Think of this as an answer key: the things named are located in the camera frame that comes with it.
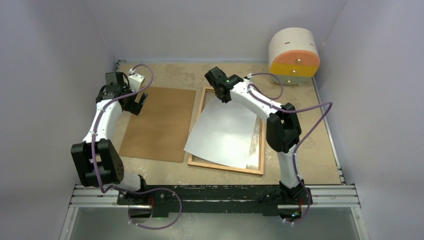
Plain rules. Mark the brown frame backing board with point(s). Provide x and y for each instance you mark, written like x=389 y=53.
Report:
x=161 y=129

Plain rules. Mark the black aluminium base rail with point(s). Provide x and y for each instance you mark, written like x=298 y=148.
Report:
x=267 y=200

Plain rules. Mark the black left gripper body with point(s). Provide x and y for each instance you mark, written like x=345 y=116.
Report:
x=127 y=89

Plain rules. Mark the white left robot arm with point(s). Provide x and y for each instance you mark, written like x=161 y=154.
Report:
x=97 y=162

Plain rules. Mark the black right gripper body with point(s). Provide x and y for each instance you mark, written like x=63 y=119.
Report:
x=224 y=99

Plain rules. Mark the wooden picture frame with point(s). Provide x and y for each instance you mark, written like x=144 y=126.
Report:
x=256 y=157

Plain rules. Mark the round pastel drawer cabinet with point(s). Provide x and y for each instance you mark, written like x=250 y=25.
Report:
x=293 y=55

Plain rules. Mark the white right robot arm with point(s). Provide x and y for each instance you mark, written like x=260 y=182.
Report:
x=283 y=128

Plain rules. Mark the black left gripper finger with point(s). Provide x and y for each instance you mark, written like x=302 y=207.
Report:
x=143 y=99
x=134 y=107

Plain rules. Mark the clear acrylic sheet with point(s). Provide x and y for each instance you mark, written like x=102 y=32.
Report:
x=225 y=136

